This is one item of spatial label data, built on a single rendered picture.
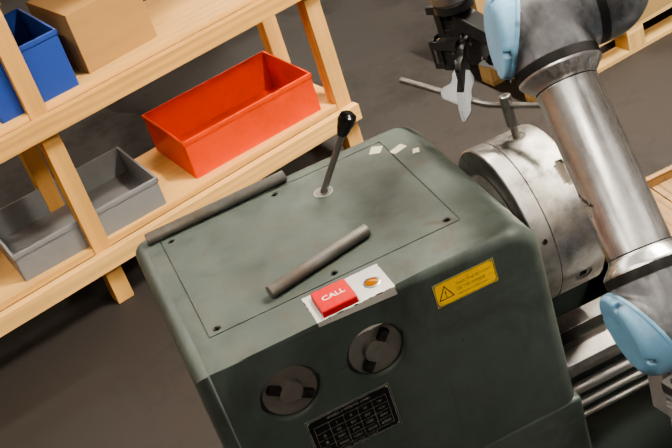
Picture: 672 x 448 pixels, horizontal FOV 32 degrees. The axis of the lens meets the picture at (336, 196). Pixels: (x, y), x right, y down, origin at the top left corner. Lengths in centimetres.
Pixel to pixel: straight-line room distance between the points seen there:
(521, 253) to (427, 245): 15
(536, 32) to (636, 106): 312
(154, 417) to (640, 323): 256
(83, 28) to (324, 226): 226
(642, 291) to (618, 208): 11
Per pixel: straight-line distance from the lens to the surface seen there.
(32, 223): 463
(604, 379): 226
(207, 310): 190
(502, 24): 151
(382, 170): 210
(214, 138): 443
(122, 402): 395
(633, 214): 149
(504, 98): 208
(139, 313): 432
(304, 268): 187
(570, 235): 206
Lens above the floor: 231
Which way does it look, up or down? 31 degrees down
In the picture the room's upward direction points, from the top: 19 degrees counter-clockwise
